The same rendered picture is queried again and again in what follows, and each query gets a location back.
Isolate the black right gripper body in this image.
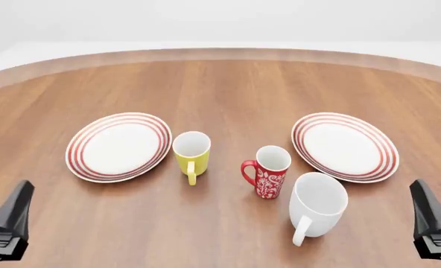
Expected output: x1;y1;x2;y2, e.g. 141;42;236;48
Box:
413;228;441;261

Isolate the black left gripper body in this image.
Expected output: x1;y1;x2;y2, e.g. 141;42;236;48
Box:
0;228;29;261

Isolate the white plate with red rings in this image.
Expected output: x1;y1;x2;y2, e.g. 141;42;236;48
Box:
291;112;400;184
65;112;174;185

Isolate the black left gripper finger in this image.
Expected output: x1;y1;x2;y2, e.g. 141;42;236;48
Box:
0;179;36;241

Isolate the yellow mug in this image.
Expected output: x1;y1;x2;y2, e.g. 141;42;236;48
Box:
171;130;212;186

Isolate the white mug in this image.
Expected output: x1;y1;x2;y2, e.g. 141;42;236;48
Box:
288;171;349;248

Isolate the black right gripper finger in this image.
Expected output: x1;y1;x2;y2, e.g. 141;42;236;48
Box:
409;179;441;243

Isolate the red patterned mug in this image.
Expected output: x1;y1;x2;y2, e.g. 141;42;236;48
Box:
241;144;293;201

